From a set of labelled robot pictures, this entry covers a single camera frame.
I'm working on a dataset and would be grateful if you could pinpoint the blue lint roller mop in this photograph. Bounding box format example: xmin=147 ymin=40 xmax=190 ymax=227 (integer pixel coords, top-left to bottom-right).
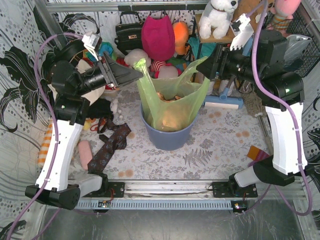
xmin=202 ymin=41 xmax=252 ymax=110

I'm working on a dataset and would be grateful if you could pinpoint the green plastic trash bag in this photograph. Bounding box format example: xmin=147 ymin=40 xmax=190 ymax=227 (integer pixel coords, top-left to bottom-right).
xmin=134 ymin=56 xmax=210 ymax=132

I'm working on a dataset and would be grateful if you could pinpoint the blue trash bin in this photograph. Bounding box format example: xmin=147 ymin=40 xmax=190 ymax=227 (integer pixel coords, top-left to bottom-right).
xmin=139 ymin=104 xmax=198 ymax=151

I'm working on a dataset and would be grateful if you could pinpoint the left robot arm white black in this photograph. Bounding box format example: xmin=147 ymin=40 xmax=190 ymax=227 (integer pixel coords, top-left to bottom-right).
xmin=25 ymin=52 xmax=143 ymax=210

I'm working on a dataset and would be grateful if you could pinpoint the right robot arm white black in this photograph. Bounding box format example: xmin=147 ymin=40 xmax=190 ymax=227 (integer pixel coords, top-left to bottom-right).
xmin=196 ymin=29 xmax=315 ymax=197

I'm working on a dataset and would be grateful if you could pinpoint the cream canvas tote bag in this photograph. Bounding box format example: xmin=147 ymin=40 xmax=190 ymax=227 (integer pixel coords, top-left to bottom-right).
xmin=48 ymin=59 xmax=105 ymax=106

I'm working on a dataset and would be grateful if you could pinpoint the crumpled brown paper trash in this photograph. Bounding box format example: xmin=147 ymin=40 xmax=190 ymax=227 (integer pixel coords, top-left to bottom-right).
xmin=156 ymin=92 xmax=182 ymax=103

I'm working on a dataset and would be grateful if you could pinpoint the black metal shelf rack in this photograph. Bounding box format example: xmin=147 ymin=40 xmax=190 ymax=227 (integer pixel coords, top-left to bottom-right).
xmin=188 ymin=13 xmax=266 ymax=91

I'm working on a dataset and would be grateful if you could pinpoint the red cloth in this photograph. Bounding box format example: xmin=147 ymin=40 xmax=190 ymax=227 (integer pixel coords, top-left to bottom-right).
xmin=104 ymin=57 xmax=128 ymax=92

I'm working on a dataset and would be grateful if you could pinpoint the teal folded cloth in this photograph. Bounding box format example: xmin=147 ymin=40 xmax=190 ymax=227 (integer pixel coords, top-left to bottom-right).
xmin=188 ymin=37 xmax=216 ymax=60

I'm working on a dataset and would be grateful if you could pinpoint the white sheep plush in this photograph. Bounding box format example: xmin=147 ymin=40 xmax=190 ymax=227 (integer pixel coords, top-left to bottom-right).
xmin=124 ymin=48 xmax=151 ymax=68

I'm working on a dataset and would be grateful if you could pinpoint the colourful printed cloth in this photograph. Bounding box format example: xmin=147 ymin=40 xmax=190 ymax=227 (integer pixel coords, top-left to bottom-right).
xmin=83 ymin=41 xmax=117 ymax=62

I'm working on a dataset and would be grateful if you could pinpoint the pink white pig plush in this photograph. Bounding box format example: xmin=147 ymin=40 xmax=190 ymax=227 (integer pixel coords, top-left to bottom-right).
xmin=150 ymin=60 xmax=182 ymax=79

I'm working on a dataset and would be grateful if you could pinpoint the black leather handbag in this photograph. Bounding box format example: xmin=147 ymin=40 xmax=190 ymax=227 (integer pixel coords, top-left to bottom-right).
xmin=114 ymin=11 xmax=144 ymax=56

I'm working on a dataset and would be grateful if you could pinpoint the white dog plush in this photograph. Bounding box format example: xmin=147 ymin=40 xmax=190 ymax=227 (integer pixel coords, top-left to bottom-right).
xmin=198 ymin=0 xmax=239 ymax=40

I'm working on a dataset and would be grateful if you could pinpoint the orange plush toy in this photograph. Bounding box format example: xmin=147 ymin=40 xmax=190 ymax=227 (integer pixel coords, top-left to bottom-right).
xmin=172 ymin=21 xmax=189 ymax=55

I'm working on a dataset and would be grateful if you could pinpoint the magenta felt hat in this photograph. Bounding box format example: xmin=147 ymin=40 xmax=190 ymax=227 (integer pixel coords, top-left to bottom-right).
xmin=141 ymin=15 xmax=175 ymax=61

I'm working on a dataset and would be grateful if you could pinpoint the dark floral necktie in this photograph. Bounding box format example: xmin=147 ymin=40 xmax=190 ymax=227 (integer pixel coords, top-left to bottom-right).
xmin=87 ymin=118 xmax=131 ymax=174

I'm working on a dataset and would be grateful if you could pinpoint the brown teddy bear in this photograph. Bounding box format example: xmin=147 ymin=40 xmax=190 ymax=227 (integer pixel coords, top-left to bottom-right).
xmin=232 ymin=0 xmax=276 ymax=38

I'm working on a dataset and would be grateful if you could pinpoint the silver foil pouch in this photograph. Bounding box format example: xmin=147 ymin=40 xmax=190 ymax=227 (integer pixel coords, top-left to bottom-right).
xmin=284 ymin=34 xmax=312 ymax=66

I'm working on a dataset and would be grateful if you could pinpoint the pink sponge roll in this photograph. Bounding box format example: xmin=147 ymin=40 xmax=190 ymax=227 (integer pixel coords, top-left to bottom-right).
xmin=78 ymin=140 xmax=93 ymax=171

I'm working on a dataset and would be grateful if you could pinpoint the pink plush toy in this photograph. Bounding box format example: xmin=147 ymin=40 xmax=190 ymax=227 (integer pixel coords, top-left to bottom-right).
xmin=266 ymin=0 xmax=301 ymax=32

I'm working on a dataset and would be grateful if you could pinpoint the orange checked towel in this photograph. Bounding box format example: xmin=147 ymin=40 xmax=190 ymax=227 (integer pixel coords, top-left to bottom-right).
xmin=37 ymin=120 xmax=53 ymax=168

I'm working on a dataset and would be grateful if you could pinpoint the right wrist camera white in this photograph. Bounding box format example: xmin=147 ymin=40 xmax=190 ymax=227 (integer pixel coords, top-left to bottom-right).
xmin=230 ymin=13 xmax=254 ymax=51

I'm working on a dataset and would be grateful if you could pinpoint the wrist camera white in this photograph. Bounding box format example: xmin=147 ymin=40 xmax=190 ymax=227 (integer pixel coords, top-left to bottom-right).
xmin=230 ymin=13 xmax=254 ymax=51
xmin=81 ymin=31 xmax=102 ymax=61

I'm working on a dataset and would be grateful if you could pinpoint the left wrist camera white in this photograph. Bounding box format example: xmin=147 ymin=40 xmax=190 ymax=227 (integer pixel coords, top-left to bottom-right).
xmin=81 ymin=31 xmax=102 ymax=61

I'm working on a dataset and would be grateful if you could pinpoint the black wire basket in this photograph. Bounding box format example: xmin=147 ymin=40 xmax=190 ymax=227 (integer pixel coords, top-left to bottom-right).
xmin=266 ymin=11 xmax=320 ymax=77

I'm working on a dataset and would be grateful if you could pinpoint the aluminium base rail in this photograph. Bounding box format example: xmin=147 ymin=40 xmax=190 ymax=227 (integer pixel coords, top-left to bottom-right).
xmin=37 ymin=178 xmax=307 ymax=211

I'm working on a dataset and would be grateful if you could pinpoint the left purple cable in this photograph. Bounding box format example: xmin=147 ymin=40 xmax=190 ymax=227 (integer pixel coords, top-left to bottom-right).
xmin=6 ymin=32 xmax=85 ymax=240

